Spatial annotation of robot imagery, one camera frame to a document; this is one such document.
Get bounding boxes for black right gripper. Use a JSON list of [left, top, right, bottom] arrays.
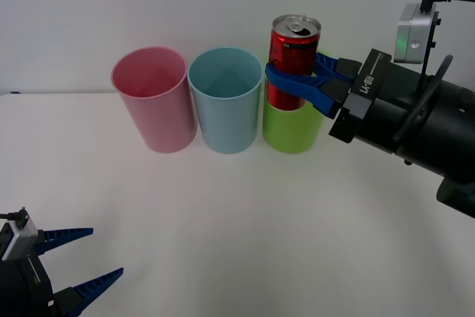
[[264, 48, 394, 144]]

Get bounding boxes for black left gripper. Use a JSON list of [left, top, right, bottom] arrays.
[[0, 226, 125, 317]]

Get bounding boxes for red drink can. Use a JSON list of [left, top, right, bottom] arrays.
[[267, 14, 322, 112]]

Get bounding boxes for green plastic bin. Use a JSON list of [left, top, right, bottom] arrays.
[[261, 50, 330, 154]]

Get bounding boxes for pale blue plastic bin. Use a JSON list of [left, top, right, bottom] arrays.
[[186, 47, 265, 154]]

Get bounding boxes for pink plastic bin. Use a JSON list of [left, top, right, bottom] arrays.
[[111, 46, 197, 154]]

